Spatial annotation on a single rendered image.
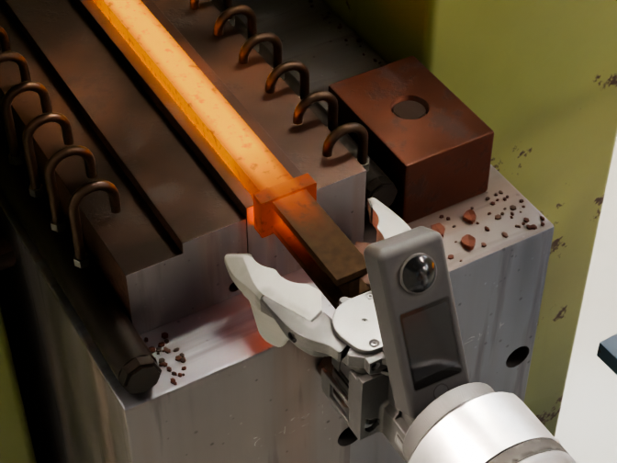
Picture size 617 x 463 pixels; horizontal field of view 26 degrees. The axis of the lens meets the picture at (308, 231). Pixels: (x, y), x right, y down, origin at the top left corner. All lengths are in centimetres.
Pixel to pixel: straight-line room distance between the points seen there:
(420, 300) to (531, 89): 52
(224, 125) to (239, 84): 7
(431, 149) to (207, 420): 27
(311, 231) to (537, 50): 42
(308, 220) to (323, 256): 4
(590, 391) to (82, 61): 126
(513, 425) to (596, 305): 151
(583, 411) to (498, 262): 110
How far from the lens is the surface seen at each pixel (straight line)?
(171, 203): 99
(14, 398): 121
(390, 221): 95
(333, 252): 92
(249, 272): 91
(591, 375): 221
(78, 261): 101
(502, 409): 82
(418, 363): 84
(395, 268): 81
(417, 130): 107
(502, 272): 109
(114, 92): 110
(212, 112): 104
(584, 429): 214
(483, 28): 122
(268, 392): 102
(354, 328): 87
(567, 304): 160
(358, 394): 88
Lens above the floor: 165
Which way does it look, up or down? 44 degrees down
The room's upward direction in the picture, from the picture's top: straight up
